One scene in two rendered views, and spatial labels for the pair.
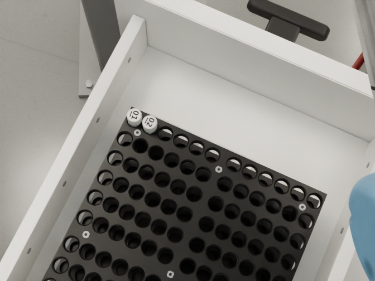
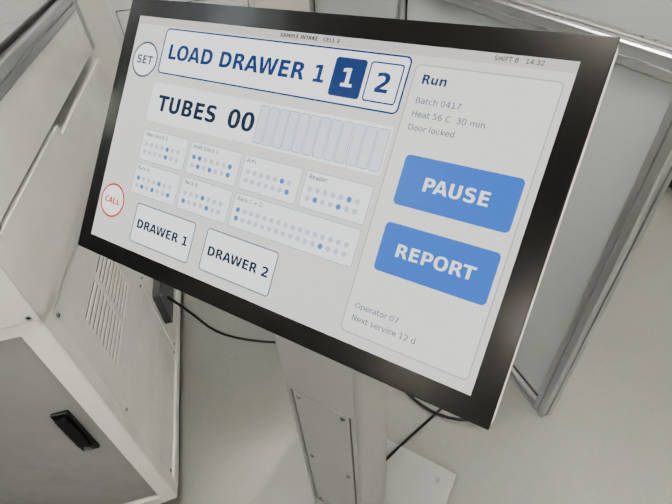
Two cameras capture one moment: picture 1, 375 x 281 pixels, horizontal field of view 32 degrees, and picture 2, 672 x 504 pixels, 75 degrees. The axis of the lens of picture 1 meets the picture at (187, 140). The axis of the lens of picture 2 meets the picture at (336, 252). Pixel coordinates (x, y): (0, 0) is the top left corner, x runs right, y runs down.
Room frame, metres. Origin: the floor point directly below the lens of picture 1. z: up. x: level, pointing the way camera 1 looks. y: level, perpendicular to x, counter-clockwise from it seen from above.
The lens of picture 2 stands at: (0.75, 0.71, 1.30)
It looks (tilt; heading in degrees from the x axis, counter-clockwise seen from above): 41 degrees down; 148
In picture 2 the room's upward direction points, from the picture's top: 5 degrees counter-clockwise
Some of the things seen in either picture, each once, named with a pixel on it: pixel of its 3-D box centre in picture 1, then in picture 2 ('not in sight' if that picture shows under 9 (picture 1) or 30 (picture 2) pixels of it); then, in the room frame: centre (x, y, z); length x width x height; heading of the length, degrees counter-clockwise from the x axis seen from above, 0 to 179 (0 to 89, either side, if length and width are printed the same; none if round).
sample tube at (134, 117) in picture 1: (135, 123); not in sight; (0.16, 0.04, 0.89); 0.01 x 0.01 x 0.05
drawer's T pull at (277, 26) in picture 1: (282, 29); not in sight; (0.25, -0.07, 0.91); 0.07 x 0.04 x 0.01; 69
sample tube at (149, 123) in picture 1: (150, 130); not in sight; (0.16, 0.03, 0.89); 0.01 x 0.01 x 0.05
